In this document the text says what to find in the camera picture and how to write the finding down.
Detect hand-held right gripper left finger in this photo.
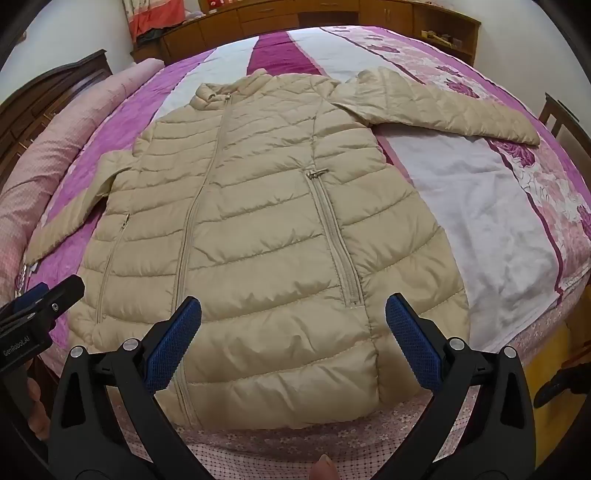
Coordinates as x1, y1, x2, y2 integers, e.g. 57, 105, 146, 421
46, 295, 218, 480

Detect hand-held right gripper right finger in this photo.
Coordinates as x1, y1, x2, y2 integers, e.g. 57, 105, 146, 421
369, 293, 542, 480

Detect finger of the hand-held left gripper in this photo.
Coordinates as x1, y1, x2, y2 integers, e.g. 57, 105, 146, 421
0, 276, 86, 334

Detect beige puffer jacket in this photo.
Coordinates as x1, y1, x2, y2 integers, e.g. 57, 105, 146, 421
25, 67, 542, 433

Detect person's left hand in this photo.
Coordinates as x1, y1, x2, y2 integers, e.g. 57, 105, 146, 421
25, 359, 51, 442

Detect person's right hand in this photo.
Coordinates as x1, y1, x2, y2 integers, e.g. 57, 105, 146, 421
308, 454, 341, 480

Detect rolled pink quilt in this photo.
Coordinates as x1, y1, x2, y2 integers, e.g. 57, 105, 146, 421
0, 59, 165, 306

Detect pink floral bedspread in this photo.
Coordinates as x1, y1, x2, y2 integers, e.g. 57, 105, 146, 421
9, 25, 591, 464

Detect dark object on floor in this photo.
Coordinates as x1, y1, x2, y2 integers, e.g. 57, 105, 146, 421
534, 362, 591, 408

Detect dark wooden headboard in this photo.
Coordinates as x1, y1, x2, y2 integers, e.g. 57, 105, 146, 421
0, 50, 114, 185

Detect wooden footboard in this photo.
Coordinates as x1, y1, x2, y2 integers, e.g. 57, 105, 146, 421
539, 92, 591, 154

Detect orange hanging cloth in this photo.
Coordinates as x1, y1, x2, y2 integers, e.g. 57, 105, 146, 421
122, 0, 179, 40

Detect small items on shelf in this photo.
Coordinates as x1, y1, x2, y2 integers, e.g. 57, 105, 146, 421
422, 28, 463, 48

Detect wooden cabinet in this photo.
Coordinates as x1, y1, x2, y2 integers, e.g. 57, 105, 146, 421
131, 0, 482, 66

